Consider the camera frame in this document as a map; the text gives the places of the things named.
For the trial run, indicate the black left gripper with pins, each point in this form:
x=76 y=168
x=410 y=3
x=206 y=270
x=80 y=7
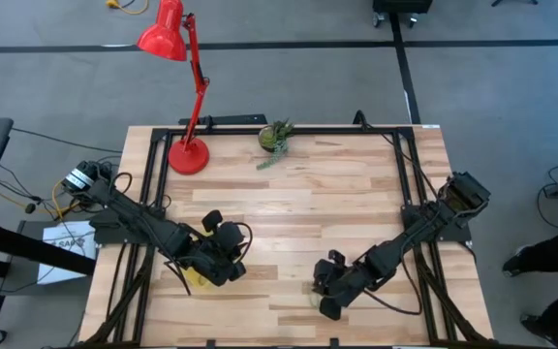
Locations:
x=216 y=257

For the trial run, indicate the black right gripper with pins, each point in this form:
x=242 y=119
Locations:
x=344 y=283

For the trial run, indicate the yellow translucent plastic bin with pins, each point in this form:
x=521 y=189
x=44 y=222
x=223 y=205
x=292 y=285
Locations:
x=196 y=280

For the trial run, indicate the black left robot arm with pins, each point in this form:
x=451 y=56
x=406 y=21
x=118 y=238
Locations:
x=129 y=208

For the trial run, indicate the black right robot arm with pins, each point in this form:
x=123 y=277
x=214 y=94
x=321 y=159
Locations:
x=405 y=242

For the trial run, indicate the red desk lamp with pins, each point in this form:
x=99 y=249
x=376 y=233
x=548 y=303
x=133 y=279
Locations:
x=189 y=155

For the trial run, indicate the potted succulent plant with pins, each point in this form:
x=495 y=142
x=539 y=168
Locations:
x=271 y=138

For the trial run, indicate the black flat bar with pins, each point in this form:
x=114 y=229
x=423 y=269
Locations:
x=230 y=119

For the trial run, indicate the white paper sheet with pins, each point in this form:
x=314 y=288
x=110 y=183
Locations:
x=61 y=242

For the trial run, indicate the person's shoe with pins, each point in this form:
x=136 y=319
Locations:
x=540 y=329
x=514 y=264

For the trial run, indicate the black wheeled cart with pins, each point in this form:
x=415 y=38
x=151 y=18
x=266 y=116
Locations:
x=400 y=6

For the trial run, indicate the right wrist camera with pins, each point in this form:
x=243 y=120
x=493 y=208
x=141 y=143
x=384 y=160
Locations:
x=322 y=270

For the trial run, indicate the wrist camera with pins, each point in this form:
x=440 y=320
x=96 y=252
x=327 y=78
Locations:
x=322 y=270
x=211 y=220

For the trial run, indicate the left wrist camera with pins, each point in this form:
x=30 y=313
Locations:
x=211 y=220

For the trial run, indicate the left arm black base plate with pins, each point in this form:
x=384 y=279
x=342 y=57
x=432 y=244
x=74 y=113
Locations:
x=102 y=236

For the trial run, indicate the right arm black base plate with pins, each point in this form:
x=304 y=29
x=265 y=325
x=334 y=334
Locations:
x=458 y=236

